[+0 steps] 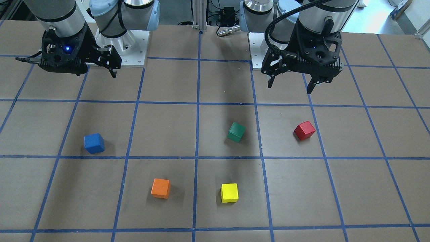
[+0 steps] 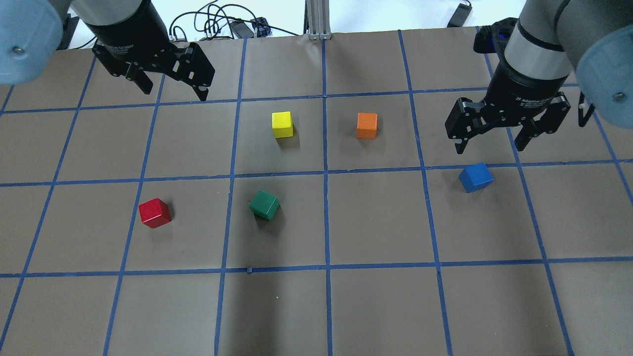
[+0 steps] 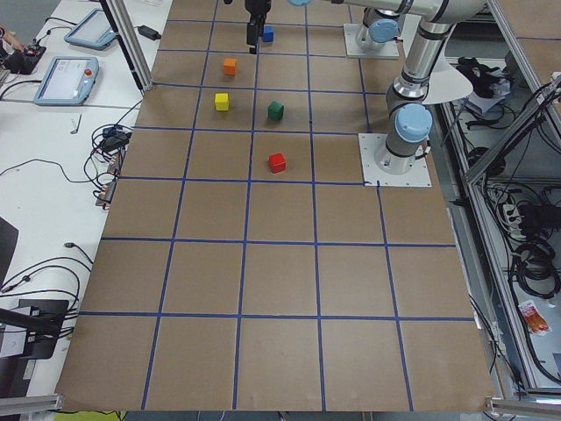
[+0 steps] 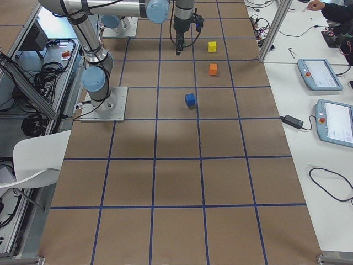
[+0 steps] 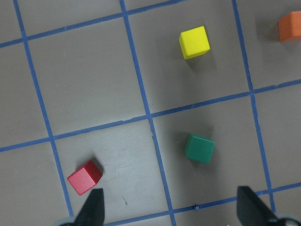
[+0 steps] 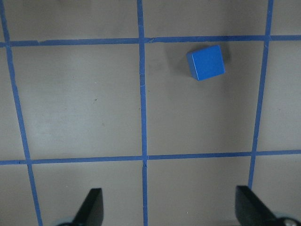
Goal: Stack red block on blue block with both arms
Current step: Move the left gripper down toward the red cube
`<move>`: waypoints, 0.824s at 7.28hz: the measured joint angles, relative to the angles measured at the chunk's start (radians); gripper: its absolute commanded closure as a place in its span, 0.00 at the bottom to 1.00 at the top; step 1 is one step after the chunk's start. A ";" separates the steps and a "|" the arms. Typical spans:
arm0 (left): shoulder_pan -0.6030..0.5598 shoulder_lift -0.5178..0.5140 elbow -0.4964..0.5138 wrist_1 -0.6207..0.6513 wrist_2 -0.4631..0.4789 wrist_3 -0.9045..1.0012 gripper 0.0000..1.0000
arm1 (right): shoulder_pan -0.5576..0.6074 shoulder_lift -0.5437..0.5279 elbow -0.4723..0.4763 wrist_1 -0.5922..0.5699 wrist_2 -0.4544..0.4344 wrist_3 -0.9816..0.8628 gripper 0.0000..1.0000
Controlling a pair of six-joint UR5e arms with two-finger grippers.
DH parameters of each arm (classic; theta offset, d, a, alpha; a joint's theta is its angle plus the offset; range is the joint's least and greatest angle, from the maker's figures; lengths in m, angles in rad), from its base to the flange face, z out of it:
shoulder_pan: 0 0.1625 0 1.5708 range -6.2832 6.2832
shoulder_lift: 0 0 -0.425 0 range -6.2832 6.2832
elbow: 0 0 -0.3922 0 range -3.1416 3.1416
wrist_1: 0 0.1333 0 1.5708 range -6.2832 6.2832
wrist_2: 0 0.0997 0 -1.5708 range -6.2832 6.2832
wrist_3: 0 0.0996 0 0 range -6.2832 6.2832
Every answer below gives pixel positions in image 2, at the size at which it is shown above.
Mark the aluminium frame post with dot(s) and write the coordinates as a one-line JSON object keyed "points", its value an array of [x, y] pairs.
{"points": [[317, 20]]}

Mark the brown paper table mat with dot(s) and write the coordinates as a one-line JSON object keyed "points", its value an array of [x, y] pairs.
{"points": [[376, 248]]}

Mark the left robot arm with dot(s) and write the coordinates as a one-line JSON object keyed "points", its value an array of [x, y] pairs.
{"points": [[31, 31]]}

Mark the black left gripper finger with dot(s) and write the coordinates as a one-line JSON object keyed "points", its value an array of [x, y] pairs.
{"points": [[192, 67], [136, 74]]}

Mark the yellow wooden block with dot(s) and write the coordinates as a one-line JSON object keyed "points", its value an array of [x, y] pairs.
{"points": [[282, 124]]}

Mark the blue wooden block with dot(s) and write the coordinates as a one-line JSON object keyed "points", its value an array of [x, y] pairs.
{"points": [[475, 177]]}

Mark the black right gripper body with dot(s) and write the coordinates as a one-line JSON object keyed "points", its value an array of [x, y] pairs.
{"points": [[525, 90]]}

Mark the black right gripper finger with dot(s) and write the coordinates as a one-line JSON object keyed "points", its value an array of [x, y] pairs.
{"points": [[548, 123], [466, 120]]}

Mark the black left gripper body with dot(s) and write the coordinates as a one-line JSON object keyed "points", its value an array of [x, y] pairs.
{"points": [[129, 30]]}

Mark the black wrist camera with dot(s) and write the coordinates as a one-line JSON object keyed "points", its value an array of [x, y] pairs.
{"points": [[494, 38]]}

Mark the red wooden block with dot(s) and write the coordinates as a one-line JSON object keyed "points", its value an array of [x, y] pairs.
{"points": [[154, 213]]}

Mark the orange wooden block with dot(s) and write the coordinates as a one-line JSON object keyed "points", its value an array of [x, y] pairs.
{"points": [[367, 125]]}

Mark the green wooden block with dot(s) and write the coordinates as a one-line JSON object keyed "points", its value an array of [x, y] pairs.
{"points": [[264, 205]]}

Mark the black power adapter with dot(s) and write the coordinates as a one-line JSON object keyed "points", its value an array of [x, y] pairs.
{"points": [[460, 15]]}

